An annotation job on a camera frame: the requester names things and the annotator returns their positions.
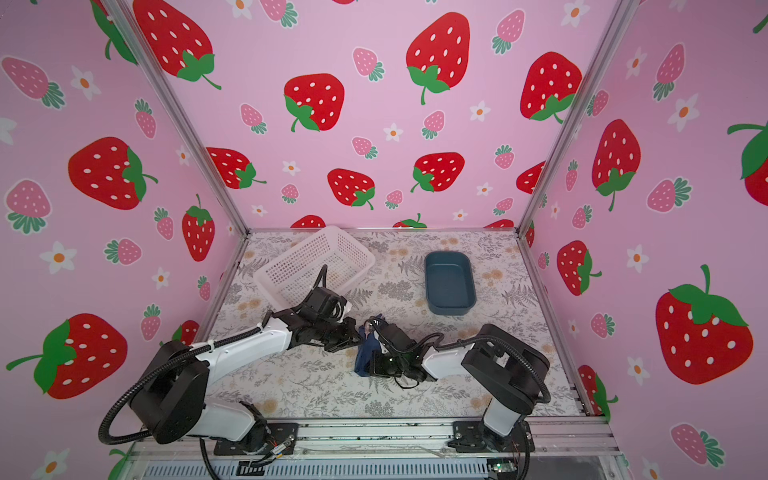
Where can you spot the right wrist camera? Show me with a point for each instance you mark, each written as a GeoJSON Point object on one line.
{"type": "Point", "coordinates": [394, 338]}

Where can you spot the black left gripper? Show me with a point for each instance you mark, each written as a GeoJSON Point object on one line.
{"type": "Point", "coordinates": [350, 337]}

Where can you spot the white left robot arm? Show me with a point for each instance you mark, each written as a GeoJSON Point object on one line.
{"type": "Point", "coordinates": [174, 404]}

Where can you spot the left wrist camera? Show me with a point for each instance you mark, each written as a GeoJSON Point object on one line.
{"type": "Point", "coordinates": [324, 304]}

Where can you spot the white perforated plastic basket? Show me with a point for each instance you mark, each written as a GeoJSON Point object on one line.
{"type": "Point", "coordinates": [286, 279]}

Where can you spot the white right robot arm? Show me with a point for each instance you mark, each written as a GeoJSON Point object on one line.
{"type": "Point", "coordinates": [510, 370]}

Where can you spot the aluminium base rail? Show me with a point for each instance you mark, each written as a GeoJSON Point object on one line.
{"type": "Point", "coordinates": [396, 448]}

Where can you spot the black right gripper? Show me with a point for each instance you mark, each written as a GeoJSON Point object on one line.
{"type": "Point", "coordinates": [376, 370]}

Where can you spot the teal plastic tray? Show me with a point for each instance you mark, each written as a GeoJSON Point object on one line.
{"type": "Point", "coordinates": [449, 283]}

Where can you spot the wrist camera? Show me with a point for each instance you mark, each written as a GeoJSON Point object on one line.
{"type": "Point", "coordinates": [324, 304]}
{"type": "Point", "coordinates": [394, 338]}

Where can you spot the dark blue paper napkin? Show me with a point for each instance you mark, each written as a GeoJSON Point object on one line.
{"type": "Point", "coordinates": [366, 349]}

